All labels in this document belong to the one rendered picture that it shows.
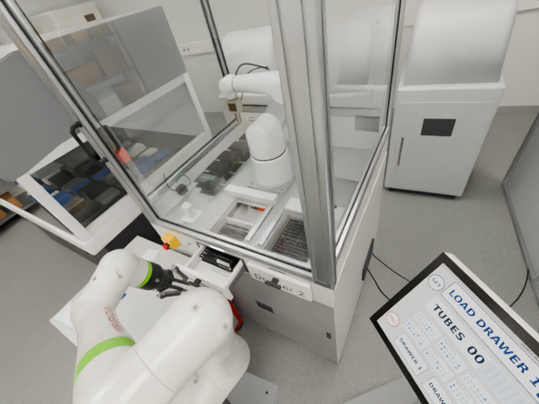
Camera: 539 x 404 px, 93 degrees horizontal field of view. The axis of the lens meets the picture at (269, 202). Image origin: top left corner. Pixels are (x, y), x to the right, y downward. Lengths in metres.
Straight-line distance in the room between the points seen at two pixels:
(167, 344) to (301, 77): 0.50
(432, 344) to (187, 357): 0.60
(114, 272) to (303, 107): 0.68
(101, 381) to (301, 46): 0.61
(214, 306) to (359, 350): 1.50
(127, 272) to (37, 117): 0.95
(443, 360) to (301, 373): 1.17
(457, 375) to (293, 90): 0.73
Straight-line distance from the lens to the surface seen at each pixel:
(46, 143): 1.62
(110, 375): 0.54
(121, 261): 0.87
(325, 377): 1.88
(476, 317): 0.80
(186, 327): 0.50
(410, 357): 0.89
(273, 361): 1.93
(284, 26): 0.49
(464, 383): 0.84
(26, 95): 1.60
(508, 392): 0.81
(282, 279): 1.07
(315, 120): 0.52
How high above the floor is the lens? 1.83
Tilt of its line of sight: 42 degrees down
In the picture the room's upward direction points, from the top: 15 degrees counter-clockwise
